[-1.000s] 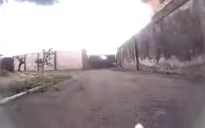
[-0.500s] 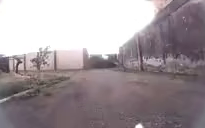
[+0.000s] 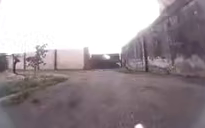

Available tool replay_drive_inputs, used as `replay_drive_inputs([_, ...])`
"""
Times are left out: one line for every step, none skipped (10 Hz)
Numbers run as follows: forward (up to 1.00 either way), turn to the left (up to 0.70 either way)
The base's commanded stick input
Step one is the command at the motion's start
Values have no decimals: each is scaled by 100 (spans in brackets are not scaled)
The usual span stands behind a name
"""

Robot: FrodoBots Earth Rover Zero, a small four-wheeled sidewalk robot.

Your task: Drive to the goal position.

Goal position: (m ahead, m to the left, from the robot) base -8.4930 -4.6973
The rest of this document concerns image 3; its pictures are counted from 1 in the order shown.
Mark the dark pole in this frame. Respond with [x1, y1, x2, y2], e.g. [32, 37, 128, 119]
[142, 34, 149, 73]

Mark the long dark graffitied building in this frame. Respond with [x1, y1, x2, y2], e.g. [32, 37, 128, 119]
[120, 0, 205, 77]

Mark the reddish-brown dirt road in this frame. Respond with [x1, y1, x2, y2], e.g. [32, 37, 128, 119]
[0, 68, 205, 128]

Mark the dark gate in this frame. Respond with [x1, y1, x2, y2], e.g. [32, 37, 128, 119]
[83, 46, 122, 71]

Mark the small thin tree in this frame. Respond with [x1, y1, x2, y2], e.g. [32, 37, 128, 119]
[25, 43, 50, 76]

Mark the robot's own part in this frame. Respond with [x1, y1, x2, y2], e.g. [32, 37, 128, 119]
[134, 123, 145, 128]

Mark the grass patch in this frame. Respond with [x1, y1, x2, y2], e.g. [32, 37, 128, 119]
[0, 72, 70, 103]

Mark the white boundary wall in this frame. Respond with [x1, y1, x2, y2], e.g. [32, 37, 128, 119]
[6, 48, 86, 71]

